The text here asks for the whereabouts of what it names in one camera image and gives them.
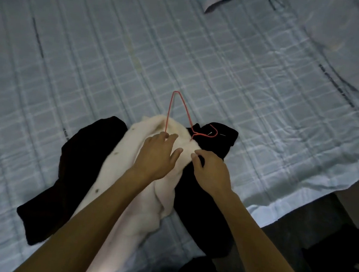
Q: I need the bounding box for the person's left hand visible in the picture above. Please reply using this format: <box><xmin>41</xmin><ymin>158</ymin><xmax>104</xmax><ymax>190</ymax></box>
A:
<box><xmin>127</xmin><ymin>128</ymin><xmax>186</xmax><ymax>193</ymax></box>

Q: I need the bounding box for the person's right hand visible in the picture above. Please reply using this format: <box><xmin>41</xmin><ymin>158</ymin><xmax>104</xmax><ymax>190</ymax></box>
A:
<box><xmin>186</xmin><ymin>148</ymin><xmax>238</xmax><ymax>202</ymax></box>

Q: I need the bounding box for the white fuzzy coat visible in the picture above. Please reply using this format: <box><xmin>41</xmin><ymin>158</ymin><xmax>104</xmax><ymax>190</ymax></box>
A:
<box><xmin>65</xmin><ymin>105</ymin><xmax>206</xmax><ymax>272</ymax></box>

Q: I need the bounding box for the pink wire hanger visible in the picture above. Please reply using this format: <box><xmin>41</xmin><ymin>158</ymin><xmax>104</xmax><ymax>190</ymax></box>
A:
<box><xmin>164</xmin><ymin>90</ymin><xmax>222</xmax><ymax>144</ymax></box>

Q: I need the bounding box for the bed with pale checked sheet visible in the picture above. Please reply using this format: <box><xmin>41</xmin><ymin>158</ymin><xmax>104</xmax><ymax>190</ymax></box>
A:
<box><xmin>0</xmin><ymin>0</ymin><xmax>359</xmax><ymax>272</ymax></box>

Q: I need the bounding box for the person's right forearm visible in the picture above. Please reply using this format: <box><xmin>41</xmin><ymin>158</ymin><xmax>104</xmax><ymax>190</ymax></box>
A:
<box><xmin>206</xmin><ymin>188</ymin><xmax>336</xmax><ymax>272</ymax></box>

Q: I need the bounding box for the person's left forearm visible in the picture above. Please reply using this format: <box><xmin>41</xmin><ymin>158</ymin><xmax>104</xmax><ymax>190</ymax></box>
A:
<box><xmin>14</xmin><ymin>159</ymin><xmax>145</xmax><ymax>272</ymax></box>

